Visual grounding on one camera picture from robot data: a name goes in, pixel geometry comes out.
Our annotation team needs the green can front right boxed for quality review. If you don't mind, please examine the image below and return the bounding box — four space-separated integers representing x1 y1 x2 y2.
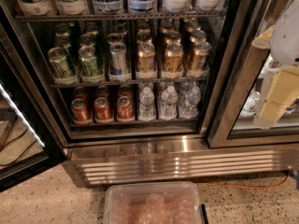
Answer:
78 46 105 83

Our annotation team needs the red can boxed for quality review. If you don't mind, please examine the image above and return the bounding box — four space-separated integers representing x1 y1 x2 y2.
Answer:
71 98 92 124
117 96 135 121
93 97 113 122

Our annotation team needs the middle wire shelf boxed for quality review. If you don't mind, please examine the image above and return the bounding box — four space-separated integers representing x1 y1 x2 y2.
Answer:
50 77 207 89

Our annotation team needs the red can front right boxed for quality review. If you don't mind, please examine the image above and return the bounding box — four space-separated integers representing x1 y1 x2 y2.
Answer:
117 96 135 121

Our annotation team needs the water bottle right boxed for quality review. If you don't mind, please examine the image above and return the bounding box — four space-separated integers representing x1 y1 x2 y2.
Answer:
178 86 201 119

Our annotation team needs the green can front left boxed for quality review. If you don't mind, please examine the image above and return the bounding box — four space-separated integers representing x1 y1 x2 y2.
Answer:
48 47 78 85

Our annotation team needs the water bottle middle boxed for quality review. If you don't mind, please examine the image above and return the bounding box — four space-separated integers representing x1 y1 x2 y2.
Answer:
159 85 178 120

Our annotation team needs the wire shelf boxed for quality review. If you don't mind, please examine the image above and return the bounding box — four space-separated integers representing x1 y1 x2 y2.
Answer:
15 10 227 22
50 77 207 89

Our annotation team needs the silver blue can front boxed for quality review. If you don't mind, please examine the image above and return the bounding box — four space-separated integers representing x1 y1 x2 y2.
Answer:
108 42 132 81

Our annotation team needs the water bottle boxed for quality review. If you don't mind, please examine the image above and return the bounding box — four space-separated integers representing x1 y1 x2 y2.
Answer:
138 87 156 121
178 86 201 119
159 85 178 120

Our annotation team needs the closed glass fridge door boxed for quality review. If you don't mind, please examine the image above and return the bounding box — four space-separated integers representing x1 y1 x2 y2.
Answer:
207 0 299 148

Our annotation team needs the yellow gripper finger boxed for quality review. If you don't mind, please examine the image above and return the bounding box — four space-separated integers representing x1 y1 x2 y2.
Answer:
251 25 275 49
253 65 299 129

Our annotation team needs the orange power cable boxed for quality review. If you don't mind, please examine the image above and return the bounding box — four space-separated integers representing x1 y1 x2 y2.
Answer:
195 170 292 190

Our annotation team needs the water bottle left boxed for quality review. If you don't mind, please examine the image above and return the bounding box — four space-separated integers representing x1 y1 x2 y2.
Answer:
138 87 156 121

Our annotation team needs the white can behind door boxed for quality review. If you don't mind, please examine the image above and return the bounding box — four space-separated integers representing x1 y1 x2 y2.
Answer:
240 91 260 117

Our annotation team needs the open glass fridge door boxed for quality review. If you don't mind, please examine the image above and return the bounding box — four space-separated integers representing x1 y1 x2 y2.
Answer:
0 25 65 191

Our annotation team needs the red can front left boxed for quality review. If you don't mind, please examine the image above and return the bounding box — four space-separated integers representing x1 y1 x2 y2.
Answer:
71 98 92 124

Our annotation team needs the orange gold can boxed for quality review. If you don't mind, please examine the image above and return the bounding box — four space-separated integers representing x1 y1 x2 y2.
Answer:
187 41 212 77
161 43 183 79
135 42 157 79

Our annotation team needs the stainless steel fridge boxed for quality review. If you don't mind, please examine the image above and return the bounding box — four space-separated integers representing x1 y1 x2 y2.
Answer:
0 0 298 188

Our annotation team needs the clear plastic bin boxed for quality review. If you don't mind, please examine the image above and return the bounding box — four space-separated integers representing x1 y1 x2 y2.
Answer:
103 181 208 224

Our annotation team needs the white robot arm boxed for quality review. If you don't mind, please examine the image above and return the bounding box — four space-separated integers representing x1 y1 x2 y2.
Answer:
253 0 299 129

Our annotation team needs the upper wire shelf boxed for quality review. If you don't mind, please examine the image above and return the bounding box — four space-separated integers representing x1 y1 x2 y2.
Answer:
15 10 227 22

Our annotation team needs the green can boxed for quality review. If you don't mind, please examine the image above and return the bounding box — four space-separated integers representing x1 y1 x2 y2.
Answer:
78 46 105 83
48 47 78 85

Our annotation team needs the red can front middle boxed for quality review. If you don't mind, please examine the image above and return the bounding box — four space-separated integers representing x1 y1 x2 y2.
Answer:
93 97 113 122

